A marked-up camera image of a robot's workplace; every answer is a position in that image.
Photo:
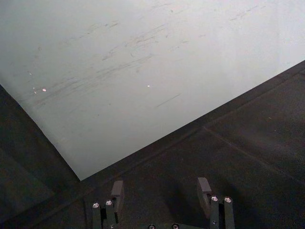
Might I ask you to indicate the black table cloth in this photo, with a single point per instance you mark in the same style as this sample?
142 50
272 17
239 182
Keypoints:
214 155

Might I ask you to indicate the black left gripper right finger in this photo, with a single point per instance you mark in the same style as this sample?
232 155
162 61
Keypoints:
216 212

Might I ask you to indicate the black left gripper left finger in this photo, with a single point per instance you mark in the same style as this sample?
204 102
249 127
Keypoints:
112 212

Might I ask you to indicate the plain pale wall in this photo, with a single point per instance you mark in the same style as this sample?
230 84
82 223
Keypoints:
143 71

